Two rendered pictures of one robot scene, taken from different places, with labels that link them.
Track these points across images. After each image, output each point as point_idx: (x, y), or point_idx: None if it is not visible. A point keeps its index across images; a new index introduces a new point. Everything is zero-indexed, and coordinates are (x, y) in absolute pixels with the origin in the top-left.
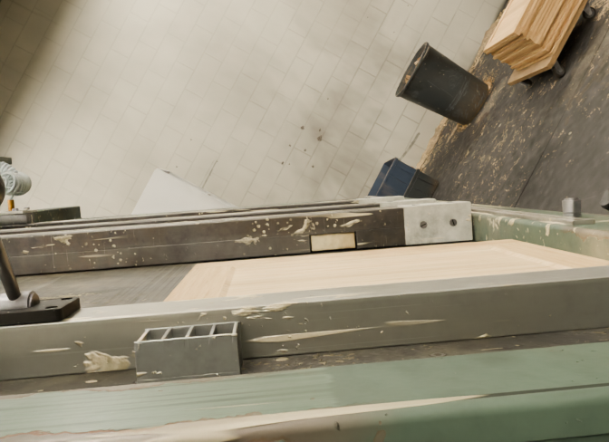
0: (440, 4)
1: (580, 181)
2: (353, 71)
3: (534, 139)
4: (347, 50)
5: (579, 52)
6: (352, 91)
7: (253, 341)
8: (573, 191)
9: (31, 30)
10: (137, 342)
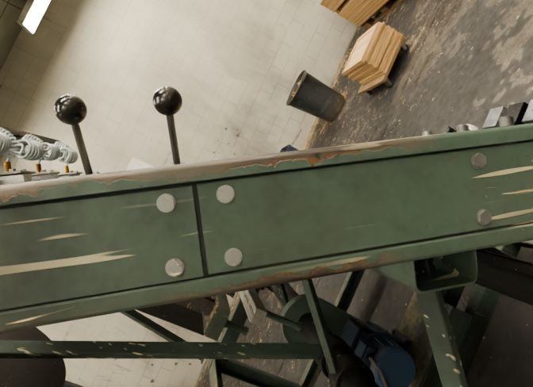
0: (310, 47)
1: None
2: (257, 90)
3: (377, 126)
4: (252, 77)
5: (400, 71)
6: (257, 103)
7: None
8: None
9: (34, 68)
10: None
